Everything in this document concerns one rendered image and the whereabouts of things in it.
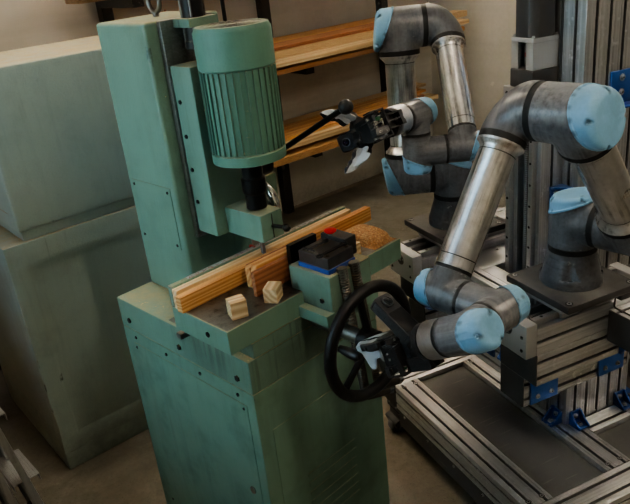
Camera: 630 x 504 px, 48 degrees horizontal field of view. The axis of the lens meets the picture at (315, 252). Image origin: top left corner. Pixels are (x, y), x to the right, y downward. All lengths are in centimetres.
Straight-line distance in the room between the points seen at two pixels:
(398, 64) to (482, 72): 327
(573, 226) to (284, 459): 89
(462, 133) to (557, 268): 42
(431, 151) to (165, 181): 68
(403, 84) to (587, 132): 83
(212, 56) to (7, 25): 235
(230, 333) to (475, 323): 57
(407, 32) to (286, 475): 122
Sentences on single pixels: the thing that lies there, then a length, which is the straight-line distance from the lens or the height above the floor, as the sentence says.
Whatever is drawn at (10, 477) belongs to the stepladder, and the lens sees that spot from 242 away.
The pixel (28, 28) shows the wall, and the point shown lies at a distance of 386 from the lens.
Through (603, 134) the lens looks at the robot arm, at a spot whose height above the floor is 128.
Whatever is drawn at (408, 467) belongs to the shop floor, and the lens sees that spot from 250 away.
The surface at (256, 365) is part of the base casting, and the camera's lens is 163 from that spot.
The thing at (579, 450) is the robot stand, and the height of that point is 23.
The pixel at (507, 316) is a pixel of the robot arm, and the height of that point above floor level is 101.
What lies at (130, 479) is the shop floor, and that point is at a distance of 266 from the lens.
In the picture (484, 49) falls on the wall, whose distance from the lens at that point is 527.
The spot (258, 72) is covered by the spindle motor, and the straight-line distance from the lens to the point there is 158.
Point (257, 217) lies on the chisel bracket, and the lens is 168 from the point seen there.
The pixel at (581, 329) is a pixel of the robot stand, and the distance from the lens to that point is 186.
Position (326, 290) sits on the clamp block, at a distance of 160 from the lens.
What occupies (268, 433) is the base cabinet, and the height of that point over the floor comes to 59.
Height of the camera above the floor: 165
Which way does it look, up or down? 24 degrees down
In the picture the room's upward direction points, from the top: 6 degrees counter-clockwise
